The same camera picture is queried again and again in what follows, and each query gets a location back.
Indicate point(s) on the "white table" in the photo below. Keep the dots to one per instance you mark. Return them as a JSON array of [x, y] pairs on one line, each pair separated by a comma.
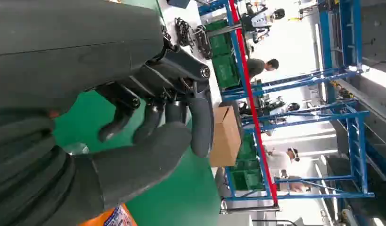
[[216, 93]]

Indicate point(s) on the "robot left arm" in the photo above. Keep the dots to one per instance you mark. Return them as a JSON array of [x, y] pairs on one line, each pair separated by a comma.
[[18, 171]]

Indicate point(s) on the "green table mat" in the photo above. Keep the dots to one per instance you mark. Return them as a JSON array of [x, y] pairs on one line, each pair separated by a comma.
[[186, 193]]

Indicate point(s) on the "orange drink bottle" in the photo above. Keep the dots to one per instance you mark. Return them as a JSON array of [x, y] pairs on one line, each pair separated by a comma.
[[108, 218]]

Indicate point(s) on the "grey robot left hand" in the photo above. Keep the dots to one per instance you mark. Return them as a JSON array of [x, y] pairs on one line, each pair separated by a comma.
[[71, 37]]

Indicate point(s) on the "green plastic crate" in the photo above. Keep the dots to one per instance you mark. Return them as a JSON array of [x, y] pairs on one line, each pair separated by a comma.
[[219, 40], [227, 71], [247, 148], [247, 179]]

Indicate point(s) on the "dark tablet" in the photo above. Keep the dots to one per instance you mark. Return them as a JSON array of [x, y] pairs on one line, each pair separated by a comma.
[[178, 3]]

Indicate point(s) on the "background humanoid robot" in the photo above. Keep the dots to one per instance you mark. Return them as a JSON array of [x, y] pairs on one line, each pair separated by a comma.
[[261, 20], [274, 109]]

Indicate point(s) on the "brown cardboard box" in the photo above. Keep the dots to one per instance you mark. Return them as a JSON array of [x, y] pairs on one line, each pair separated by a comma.
[[225, 140]]

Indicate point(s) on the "blue steel rack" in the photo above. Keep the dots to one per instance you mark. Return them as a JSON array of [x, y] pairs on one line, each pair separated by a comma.
[[356, 149], [355, 31]]

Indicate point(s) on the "black handheld controller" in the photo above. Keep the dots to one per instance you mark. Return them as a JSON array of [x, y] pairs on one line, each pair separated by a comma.
[[202, 42]]

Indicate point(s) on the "background person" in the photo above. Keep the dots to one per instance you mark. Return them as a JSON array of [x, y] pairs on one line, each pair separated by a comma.
[[278, 160], [256, 67]]

